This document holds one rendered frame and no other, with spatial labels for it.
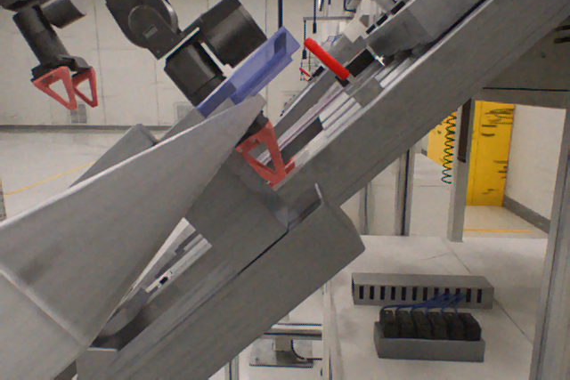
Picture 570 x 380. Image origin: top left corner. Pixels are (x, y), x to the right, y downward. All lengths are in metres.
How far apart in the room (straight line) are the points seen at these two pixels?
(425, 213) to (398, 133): 1.61
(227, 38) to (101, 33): 9.77
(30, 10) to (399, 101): 0.75
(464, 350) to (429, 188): 1.34
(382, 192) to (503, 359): 1.29
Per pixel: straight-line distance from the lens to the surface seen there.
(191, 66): 0.53
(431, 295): 0.88
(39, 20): 0.99
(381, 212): 2.02
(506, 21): 0.48
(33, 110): 11.07
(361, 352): 0.74
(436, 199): 2.06
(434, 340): 0.74
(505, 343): 0.84
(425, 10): 0.50
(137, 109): 9.98
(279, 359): 1.76
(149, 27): 0.52
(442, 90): 0.46
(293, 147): 1.13
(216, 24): 0.54
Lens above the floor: 1.04
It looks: 12 degrees down
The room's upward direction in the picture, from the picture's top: straight up
